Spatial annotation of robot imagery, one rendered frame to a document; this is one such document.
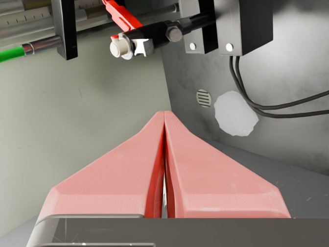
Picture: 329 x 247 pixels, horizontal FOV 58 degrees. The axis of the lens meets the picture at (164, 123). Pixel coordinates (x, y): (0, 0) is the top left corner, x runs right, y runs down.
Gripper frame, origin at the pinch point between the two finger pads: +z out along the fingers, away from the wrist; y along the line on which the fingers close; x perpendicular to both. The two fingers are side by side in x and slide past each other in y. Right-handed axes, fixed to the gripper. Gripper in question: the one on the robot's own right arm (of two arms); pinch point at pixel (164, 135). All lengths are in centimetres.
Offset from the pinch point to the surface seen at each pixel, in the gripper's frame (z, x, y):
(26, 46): 31.4, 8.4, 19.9
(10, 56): 29.5, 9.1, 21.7
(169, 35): 21.6, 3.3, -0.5
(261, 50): 40.2, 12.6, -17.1
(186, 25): 26.0, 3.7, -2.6
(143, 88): 52, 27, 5
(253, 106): 19.5, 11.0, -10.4
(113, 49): 19.5, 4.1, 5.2
